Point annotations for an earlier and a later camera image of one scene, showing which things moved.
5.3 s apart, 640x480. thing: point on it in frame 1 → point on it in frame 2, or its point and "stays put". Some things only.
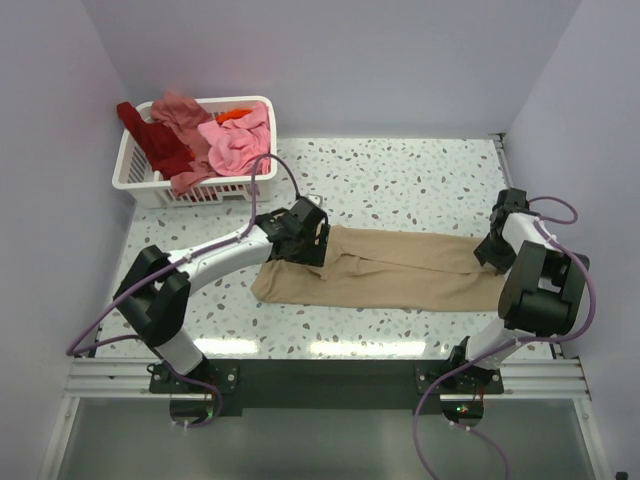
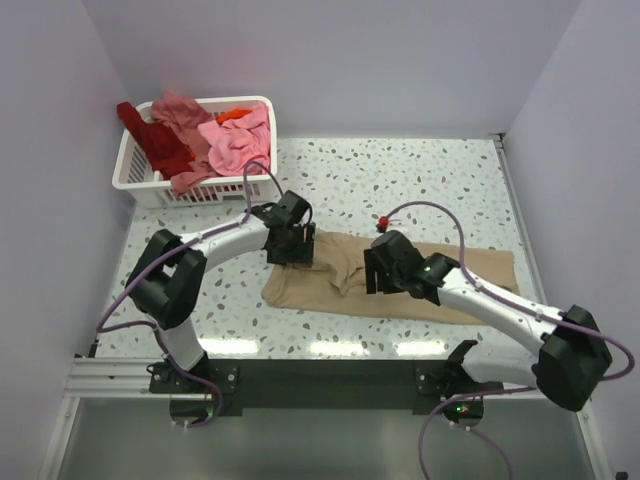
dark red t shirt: x=166 y=150 stays put
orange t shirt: x=232 y=114 stays put
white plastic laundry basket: x=138 y=171 stays put
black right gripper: x=484 y=253 → x=372 y=264
